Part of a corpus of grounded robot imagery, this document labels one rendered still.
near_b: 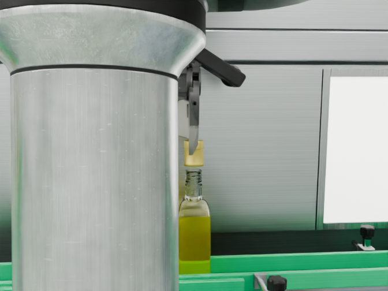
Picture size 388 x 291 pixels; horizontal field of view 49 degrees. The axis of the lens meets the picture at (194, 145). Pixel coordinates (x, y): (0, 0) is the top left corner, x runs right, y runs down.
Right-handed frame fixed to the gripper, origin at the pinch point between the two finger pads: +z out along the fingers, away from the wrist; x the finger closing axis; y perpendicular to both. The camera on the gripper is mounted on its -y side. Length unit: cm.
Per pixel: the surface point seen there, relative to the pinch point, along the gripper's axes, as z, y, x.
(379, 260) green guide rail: 23.7, -36.7, -3.3
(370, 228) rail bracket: 17.7, -35.1, -4.4
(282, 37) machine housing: -19.5, -18.7, -12.8
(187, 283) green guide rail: 22.2, 1.6, 6.3
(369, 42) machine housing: -18.7, -36.7, -12.8
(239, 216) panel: 16.9, -10.4, -12.0
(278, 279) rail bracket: 17.6, -11.1, 15.2
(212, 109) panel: -5.4, -4.6, -12.0
